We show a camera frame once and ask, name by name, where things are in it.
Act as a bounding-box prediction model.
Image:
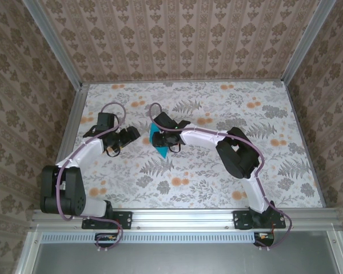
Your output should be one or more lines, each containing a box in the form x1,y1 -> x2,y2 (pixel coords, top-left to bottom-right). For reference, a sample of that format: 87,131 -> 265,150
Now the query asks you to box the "blue square paper sheet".
148,122 -> 169,159

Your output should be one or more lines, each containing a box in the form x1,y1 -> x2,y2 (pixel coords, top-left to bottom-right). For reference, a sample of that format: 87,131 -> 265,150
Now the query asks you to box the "floral patterned table cover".
58,82 -> 324,209

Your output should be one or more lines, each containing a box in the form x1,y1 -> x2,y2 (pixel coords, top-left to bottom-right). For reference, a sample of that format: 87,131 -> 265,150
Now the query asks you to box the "grey metal panel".
15,230 -> 343,274

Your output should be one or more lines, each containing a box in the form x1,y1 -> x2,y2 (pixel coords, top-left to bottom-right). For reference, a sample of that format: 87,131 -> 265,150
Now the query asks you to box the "aluminium table side rail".
42,82 -> 89,211
282,81 -> 326,208

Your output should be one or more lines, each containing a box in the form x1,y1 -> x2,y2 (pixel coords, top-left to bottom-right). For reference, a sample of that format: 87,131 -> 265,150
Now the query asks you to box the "thin aluminium table rail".
81,80 -> 286,86

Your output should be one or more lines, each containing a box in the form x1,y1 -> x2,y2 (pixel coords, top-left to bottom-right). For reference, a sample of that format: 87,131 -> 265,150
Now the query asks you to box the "wide aluminium base rail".
30,208 -> 342,231

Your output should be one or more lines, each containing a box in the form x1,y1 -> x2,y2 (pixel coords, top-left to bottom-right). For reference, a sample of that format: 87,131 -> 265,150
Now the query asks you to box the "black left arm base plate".
81,210 -> 133,230

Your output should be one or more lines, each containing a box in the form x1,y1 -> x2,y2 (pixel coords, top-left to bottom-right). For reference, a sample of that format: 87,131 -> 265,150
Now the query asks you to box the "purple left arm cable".
57,102 -> 129,253

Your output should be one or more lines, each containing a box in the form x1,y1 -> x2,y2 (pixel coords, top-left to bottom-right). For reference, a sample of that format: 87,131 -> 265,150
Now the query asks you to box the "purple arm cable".
57,102 -> 129,253
148,102 -> 294,252

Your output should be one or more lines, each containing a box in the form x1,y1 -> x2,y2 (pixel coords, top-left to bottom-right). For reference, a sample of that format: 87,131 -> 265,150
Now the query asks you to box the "slotted grey cable duct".
41,231 -> 257,244

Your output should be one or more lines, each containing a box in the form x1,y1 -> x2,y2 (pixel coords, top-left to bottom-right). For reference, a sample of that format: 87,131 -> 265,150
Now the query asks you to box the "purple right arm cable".
148,102 -> 294,252

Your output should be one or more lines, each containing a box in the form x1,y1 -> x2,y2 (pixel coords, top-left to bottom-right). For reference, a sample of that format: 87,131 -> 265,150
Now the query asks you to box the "black controller board with wires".
94,232 -> 121,248
253,231 -> 276,248

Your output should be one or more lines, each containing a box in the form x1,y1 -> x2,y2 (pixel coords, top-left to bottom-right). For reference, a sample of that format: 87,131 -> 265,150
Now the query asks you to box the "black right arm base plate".
233,210 -> 286,230

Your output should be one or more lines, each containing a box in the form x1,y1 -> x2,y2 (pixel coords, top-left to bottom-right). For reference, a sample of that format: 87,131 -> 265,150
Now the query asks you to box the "aluminium frame post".
280,0 -> 337,83
22,0 -> 84,90

